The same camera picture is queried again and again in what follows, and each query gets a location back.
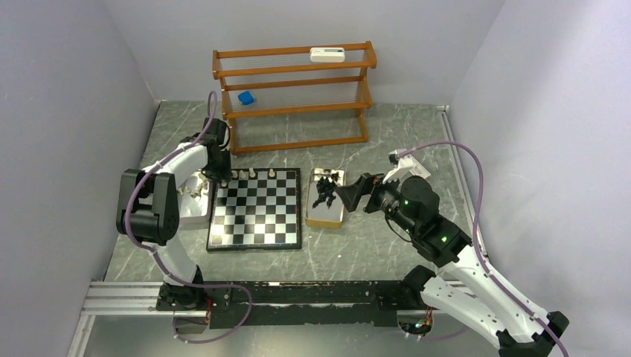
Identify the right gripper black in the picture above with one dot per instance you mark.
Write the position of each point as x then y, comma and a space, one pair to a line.
371, 184

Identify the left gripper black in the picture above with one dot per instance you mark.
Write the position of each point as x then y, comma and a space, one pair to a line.
225, 174

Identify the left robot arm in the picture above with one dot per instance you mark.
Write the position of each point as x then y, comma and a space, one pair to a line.
149, 203

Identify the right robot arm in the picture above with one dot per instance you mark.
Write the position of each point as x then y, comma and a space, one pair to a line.
462, 284

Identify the black chess pieces pile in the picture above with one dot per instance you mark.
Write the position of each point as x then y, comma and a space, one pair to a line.
326, 185

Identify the black white chess board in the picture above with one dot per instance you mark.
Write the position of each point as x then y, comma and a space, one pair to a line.
259, 213

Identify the pink metal tin tray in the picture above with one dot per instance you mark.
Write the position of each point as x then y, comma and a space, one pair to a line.
195, 200

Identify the gold metal tin tray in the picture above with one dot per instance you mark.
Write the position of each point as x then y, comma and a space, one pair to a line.
324, 206

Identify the blue block on shelf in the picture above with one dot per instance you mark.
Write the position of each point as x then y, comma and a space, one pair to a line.
246, 98

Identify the wooden two-tier shelf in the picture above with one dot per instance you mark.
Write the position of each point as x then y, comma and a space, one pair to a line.
284, 81

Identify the white box on shelf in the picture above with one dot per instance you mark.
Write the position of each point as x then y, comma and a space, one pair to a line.
327, 55

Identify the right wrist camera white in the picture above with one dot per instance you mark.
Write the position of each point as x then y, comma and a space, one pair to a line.
402, 166

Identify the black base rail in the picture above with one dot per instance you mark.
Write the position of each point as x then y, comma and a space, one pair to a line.
380, 303

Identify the aluminium frame rail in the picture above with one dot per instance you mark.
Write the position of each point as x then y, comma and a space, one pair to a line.
116, 299

